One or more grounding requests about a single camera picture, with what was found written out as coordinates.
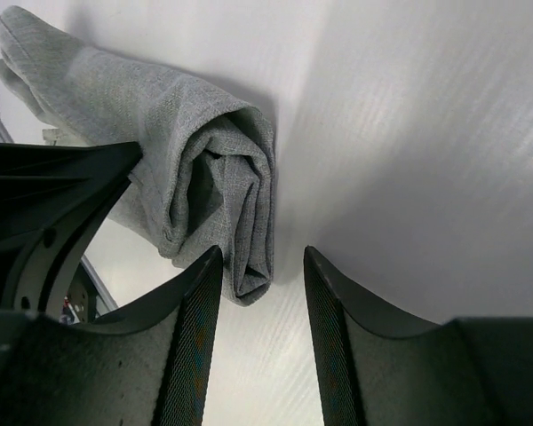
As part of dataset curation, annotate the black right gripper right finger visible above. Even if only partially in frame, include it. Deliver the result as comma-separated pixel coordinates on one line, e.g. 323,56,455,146
304,247,533,425

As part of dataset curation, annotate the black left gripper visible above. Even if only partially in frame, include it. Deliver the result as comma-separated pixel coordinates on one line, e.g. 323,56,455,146
0,142,142,318

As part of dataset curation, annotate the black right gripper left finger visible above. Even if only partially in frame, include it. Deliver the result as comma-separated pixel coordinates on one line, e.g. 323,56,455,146
0,247,223,425

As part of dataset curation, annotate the grey cloth napkin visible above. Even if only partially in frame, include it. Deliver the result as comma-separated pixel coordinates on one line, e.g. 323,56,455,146
0,5,275,306

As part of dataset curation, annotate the aluminium front rail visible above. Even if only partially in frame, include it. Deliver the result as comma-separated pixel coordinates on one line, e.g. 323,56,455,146
77,256,118,320

